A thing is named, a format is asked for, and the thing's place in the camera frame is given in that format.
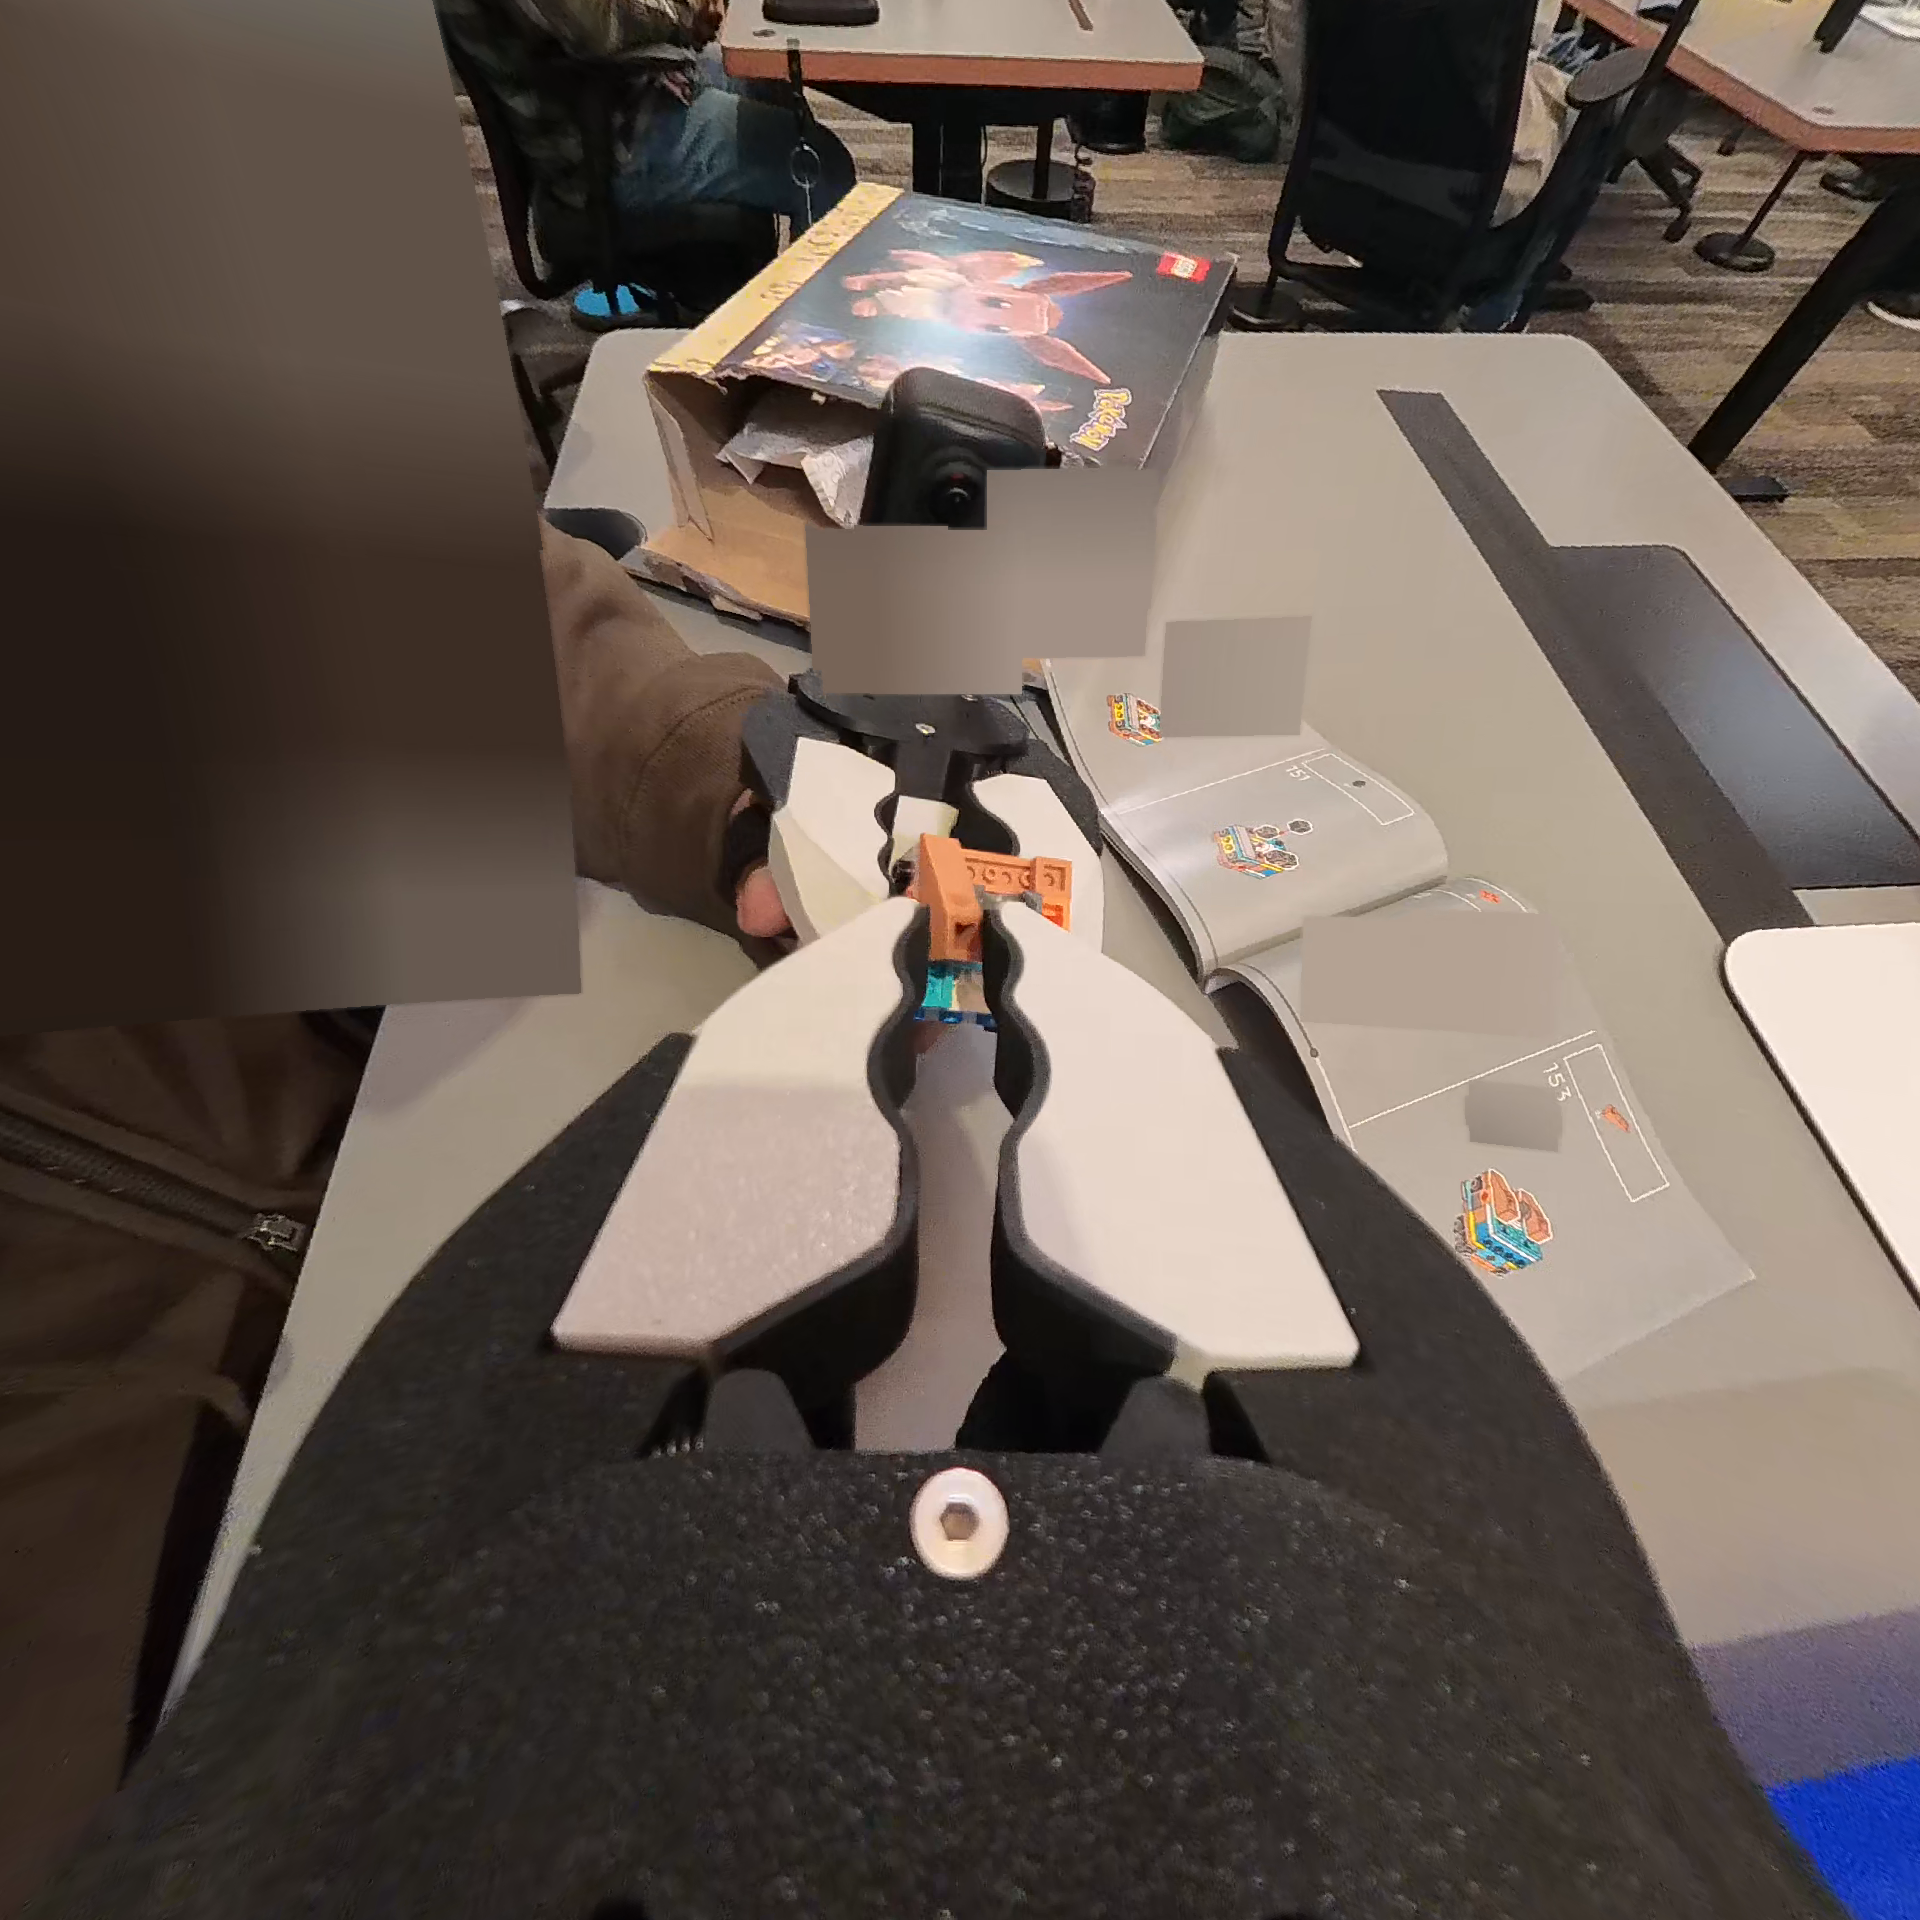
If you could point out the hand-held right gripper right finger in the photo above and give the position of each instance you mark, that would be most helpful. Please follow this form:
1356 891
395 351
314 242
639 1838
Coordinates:
1172 1185

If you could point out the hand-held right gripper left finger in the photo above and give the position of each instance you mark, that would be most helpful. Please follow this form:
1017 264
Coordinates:
750 1171

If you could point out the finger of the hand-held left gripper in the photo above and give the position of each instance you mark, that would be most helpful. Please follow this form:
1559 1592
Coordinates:
1050 819
826 840

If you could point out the multicoloured toy brick model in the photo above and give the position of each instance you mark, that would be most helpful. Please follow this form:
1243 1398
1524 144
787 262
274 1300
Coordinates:
946 902

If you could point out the person's left forearm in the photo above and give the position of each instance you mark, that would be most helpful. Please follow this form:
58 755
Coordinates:
661 751

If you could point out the wood-edged desk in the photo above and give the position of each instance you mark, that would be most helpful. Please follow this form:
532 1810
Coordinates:
974 54
1799 90

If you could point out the person's left hand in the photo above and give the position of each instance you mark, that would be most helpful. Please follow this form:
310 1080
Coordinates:
762 907

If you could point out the grey instruction booklet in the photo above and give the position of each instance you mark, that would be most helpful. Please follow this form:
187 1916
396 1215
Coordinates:
1306 840

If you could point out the printed cardboard toy box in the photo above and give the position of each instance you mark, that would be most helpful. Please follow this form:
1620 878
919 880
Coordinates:
974 283

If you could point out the person's brown jacket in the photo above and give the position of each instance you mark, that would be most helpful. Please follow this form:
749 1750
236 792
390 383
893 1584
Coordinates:
119 1350

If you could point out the white flat pad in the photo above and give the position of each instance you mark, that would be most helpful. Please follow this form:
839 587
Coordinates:
1845 1080

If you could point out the dark backpack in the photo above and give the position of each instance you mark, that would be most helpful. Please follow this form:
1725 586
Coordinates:
1223 106

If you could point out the black office chair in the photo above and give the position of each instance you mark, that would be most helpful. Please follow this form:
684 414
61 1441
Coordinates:
1396 120

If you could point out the blue plastic bin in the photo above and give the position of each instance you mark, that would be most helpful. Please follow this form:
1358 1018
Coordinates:
1852 1851

